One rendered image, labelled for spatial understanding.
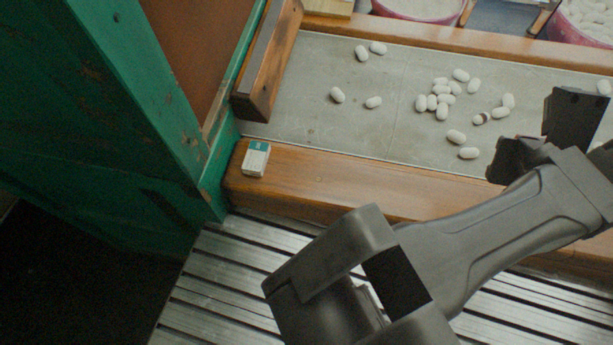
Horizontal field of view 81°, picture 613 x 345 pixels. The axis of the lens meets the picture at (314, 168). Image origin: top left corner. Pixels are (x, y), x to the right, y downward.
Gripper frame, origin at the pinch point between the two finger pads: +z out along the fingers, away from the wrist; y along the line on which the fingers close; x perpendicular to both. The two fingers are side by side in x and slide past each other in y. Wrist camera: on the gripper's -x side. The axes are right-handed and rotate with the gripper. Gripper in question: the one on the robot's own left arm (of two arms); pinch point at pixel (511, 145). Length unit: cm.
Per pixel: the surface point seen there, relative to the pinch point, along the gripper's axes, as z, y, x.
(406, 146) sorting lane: 10.6, 13.8, 6.4
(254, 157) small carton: -0.4, 39.8, 9.6
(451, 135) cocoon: 12.0, 6.0, 3.2
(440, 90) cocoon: 19.9, 8.6, -3.6
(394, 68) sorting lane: 25.2, 18.1, -5.9
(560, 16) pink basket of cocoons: 39.7, -16.6, -20.9
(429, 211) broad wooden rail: -1.2, 9.2, 13.1
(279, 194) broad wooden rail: -2.8, 34.4, 14.3
